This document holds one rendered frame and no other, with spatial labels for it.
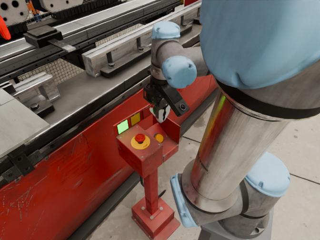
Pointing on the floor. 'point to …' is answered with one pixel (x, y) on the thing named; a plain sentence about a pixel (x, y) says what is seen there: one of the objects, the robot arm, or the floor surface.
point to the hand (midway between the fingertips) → (162, 121)
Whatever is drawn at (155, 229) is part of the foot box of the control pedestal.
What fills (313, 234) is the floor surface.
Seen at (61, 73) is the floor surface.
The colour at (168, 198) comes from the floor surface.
